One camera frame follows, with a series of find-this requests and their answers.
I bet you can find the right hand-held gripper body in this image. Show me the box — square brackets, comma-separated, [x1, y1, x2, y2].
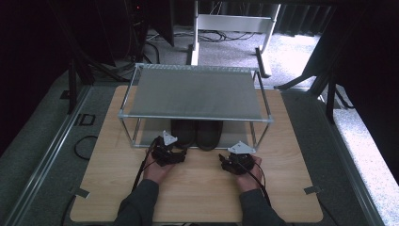
[227, 140, 257, 176]

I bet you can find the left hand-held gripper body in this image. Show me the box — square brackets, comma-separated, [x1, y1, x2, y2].
[152, 130, 179, 167]

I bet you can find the black flip-flop slipper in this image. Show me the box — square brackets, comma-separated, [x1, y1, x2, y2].
[196, 119, 225, 152]
[170, 119, 199, 150]

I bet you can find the grey two-tier shoe rack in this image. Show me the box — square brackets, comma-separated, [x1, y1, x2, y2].
[117, 62, 275, 151]

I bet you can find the person's left hand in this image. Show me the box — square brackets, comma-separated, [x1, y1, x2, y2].
[143, 152, 177, 185]

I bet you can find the person's right hand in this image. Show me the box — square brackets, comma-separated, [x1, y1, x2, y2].
[234, 155, 263, 193]

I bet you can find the grey tape strip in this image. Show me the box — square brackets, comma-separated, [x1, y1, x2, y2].
[303, 185, 324, 195]
[69, 186, 91, 200]

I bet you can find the black metal stand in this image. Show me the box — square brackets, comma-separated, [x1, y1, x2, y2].
[67, 56, 96, 115]
[274, 62, 339, 124]

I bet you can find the black equipment box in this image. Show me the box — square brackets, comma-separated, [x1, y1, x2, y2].
[124, 0, 175, 48]

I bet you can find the dark curtain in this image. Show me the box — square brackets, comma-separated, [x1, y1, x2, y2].
[275, 4, 334, 38]

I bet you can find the right hand-held gripper cable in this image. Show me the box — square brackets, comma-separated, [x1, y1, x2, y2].
[240, 161, 272, 206]

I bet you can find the hand-held gripper cable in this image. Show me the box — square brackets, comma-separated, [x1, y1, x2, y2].
[131, 138, 158, 193]
[240, 161, 272, 206]

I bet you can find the left hand-held gripper cable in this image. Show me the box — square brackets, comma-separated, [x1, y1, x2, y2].
[131, 138, 158, 193]

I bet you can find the black looped floor cable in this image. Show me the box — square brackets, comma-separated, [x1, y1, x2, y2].
[73, 135, 99, 161]

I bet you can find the aluminium floor rail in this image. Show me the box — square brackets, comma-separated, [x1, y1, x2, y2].
[2, 85, 92, 226]

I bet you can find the bundle of floor cables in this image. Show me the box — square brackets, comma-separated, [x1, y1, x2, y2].
[173, 28, 257, 43]

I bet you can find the white desk frame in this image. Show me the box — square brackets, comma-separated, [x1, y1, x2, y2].
[186, 0, 281, 79]

